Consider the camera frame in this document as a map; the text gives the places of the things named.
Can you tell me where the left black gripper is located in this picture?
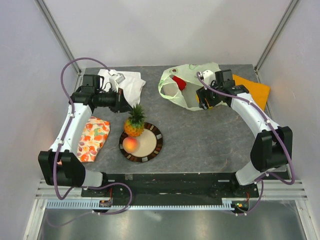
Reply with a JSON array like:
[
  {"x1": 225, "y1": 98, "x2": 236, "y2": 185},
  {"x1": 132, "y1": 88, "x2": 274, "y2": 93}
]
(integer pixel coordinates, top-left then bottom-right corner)
[{"x1": 95, "y1": 87, "x2": 134, "y2": 114}]

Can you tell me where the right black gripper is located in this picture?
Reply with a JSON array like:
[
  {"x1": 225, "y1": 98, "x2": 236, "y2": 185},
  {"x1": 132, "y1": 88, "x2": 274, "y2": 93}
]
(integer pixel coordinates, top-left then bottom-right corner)
[{"x1": 196, "y1": 79, "x2": 223, "y2": 110}]

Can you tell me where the fake pineapple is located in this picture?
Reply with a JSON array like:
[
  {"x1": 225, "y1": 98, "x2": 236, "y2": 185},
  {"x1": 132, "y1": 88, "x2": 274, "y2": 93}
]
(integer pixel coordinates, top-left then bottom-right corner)
[{"x1": 124, "y1": 104, "x2": 145, "y2": 138}]

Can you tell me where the fake peach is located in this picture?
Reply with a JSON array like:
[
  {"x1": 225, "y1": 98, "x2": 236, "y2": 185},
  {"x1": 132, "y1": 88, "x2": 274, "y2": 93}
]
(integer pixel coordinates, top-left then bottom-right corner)
[{"x1": 122, "y1": 136, "x2": 139, "y2": 153}]

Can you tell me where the light green plastic bag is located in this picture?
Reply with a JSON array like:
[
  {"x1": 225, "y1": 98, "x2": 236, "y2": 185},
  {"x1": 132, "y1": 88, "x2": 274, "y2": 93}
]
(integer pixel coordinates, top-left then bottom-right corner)
[{"x1": 158, "y1": 62, "x2": 220, "y2": 111}]

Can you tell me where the fake mango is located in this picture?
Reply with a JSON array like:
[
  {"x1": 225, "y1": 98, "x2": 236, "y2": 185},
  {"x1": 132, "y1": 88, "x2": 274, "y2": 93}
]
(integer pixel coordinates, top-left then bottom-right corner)
[{"x1": 203, "y1": 98, "x2": 215, "y2": 110}]

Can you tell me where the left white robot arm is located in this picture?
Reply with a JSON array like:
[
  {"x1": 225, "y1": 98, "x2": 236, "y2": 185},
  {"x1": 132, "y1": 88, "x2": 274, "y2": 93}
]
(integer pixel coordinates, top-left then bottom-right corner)
[{"x1": 38, "y1": 72, "x2": 132, "y2": 197}]

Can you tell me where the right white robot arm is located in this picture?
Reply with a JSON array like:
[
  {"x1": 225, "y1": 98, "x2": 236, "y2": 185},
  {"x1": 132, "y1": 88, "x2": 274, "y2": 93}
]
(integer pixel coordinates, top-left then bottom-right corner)
[{"x1": 196, "y1": 69, "x2": 295, "y2": 197}]

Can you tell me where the fake red pepper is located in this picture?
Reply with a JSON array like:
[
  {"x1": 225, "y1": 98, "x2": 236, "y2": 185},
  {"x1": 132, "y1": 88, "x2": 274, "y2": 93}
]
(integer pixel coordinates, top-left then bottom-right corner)
[{"x1": 172, "y1": 75, "x2": 187, "y2": 91}]

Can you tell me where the white folded cloth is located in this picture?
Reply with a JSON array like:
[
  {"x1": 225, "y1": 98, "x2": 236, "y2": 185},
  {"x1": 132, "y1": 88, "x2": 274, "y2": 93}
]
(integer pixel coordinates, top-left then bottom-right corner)
[{"x1": 98, "y1": 69, "x2": 146, "y2": 107}]

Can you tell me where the floral patterned cloth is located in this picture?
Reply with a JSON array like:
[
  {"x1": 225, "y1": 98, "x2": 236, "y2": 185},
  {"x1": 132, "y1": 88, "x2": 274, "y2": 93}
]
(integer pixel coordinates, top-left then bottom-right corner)
[{"x1": 76, "y1": 116, "x2": 110, "y2": 163}]

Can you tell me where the orange folded cloth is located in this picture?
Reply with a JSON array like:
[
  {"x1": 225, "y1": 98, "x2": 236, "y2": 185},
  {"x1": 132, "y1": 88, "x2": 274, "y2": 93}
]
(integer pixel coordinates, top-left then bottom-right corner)
[{"x1": 232, "y1": 74, "x2": 271, "y2": 111}]

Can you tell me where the dark rimmed ceramic plate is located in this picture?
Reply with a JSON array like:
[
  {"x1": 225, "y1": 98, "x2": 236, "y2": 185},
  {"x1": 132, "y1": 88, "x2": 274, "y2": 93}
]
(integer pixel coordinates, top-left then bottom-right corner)
[{"x1": 118, "y1": 122, "x2": 164, "y2": 163}]

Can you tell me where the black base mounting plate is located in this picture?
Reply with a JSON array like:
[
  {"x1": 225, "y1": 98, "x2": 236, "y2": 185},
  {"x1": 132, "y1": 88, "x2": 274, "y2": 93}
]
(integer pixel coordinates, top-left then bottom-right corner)
[{"x1": 76, "y1": 172, "x2": 261, "y2": 201}]

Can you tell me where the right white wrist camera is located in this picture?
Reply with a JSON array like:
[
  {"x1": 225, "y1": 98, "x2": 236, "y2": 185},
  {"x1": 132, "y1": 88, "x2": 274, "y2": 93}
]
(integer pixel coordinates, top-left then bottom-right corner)
[{"x1": 196, "y1": 70, "x2": 216, "y2": 87}]

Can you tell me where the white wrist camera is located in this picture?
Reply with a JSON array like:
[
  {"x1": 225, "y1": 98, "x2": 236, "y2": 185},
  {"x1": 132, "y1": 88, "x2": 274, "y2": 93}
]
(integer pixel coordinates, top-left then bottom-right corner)
[
  {"x1": 196, "y1": 70, "x2": 216, "y2": 87},
  {"x1": 108, "y1": 70, "x2": 125, "y2": 92}
]

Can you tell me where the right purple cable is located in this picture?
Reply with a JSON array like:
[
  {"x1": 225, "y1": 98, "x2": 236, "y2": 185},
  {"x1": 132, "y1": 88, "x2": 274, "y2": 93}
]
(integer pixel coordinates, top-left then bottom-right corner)
[{"x1": 196, "y1": 71, "x2": 297, "y2": 217}]

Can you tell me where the purple cable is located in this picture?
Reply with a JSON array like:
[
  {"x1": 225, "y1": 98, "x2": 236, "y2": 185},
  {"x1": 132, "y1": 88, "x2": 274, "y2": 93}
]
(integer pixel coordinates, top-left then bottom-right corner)
[
  {"x1": 196, "y1": 71, "x2": 297, "y2": 217},
  {"x1": 44, "y1": 57, "x2": 133, "y2": 228}
]

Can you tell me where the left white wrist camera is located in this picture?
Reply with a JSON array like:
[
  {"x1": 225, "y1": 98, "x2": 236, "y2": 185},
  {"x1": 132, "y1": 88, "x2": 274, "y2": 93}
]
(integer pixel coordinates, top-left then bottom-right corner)
[{"x1": 108, "y1": 70, "x2": 125, "y2": 92}]

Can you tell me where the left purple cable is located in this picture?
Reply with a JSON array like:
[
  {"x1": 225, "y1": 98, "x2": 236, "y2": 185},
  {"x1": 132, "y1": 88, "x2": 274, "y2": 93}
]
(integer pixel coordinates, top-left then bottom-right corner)
[{"x1": 44, "y1": 57, "x2": 133, "y2": 228}]

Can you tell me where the right aluminium frame post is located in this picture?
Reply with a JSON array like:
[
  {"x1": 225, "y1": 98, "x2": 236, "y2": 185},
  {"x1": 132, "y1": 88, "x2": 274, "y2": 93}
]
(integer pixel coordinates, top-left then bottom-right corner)
[{"x1": 254, "y1": 0, "x2": 300, "y2": 74}]

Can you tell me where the aluminium frame post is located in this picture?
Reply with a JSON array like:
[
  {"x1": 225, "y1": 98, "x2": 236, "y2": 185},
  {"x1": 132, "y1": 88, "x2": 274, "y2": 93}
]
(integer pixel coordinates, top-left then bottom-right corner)
[
  {"x1": 33, "y1": 0, "x2": 83, "y2": 75},
  {"x1": 254, "y1": 0, "x2": 300, "y2": 74}
]

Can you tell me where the white slotted cable duct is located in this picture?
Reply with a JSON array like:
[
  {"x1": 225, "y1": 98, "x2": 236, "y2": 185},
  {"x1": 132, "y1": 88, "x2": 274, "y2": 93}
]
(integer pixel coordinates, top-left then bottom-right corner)
[{"x1": 45, "y1": 199, "x2": 236, "y2": 211}]

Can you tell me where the aluminium front rail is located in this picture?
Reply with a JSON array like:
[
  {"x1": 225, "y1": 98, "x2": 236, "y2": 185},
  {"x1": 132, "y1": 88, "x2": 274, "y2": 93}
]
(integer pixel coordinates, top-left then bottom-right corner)
[{"x1": 35, "y1": 179, "x2": 308, "y2": 201}]

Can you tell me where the left aluminium frame post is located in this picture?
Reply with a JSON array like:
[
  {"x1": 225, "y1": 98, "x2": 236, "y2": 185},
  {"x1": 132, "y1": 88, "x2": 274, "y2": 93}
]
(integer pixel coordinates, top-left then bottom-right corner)
[{"x1": 33, "y1": 0, "x2": 83, "y2": 75}]

